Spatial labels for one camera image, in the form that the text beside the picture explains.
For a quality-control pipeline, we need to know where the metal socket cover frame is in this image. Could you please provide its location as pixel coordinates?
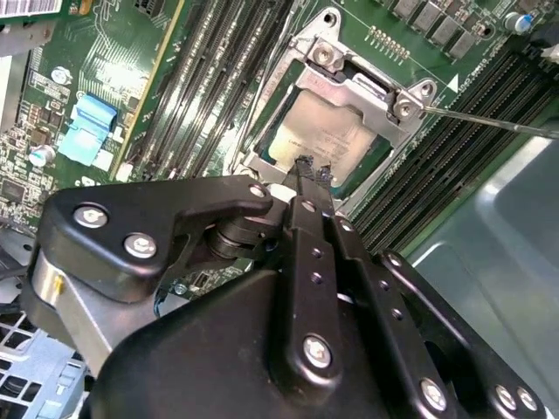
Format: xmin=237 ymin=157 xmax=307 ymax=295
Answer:
xmin=238 ymin=60 xmax=405 ymax=206

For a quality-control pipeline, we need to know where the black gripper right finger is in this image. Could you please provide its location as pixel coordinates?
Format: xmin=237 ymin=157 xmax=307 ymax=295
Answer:
xmin=320 ymin=163 xmax=548 ymax=419

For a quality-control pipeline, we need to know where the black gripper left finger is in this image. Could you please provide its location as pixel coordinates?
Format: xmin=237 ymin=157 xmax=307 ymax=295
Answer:
xmin=19 ymin=156 xmax=347 ymax=394

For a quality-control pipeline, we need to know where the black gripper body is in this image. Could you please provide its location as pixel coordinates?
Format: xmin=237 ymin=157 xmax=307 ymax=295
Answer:
xmin=80 ymin=266 xmax=420 ymax=419

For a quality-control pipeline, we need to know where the silver CPU with green rim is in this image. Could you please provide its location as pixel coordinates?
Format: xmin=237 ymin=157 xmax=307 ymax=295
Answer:
xmin=257 ymin=89 xmax=373 ymax=184

